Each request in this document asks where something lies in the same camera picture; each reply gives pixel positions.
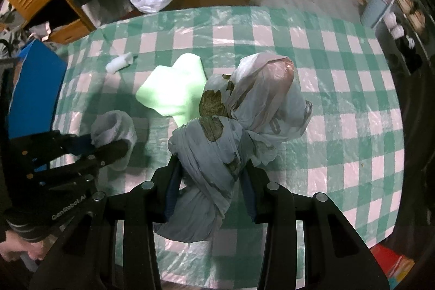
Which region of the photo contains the cardboard shoe box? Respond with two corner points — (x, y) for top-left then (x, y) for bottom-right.
(7, 39), (67, 171)

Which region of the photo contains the light blue trash bin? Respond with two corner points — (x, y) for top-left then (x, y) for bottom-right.
(360, 0), (395, 29)

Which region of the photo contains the small white roll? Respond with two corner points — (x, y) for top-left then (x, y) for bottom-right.
(105, 52), (134, 72)

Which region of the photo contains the red orange box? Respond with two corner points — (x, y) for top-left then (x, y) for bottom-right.
(370, 244), (417, 290)

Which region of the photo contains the green checkered tablecloth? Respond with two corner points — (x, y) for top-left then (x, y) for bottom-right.
(56, 6), (406, 290)

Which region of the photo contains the person's left forearm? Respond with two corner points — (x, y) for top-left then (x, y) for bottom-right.
(5, 208), (55, 243)

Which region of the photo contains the metal shoe rack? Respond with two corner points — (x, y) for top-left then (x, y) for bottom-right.
(384, 0), (435, 80)

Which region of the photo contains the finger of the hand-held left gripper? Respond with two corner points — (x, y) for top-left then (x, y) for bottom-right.
(91, 140), (132, 169)
(66, 135), (95, 155)

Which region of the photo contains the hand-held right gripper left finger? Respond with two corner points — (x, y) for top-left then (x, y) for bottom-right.
(29, 157), (184, 290)

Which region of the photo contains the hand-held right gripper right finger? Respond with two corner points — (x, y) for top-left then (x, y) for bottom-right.
(238, 164), (390, 290)

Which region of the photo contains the light green cloth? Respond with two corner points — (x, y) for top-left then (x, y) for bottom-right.
(136, 53), (209, 126)

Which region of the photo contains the white sock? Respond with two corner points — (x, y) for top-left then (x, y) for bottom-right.
(90, 111), (137, 171)

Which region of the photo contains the person's left hand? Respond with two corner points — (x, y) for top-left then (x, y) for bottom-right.
(0, 229), (39, 263)

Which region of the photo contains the leaf print cloth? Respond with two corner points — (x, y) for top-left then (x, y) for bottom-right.
(153, 52), (313, 243)

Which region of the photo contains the grey clothes pile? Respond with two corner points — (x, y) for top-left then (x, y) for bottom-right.
(0, 11), (58, 53)

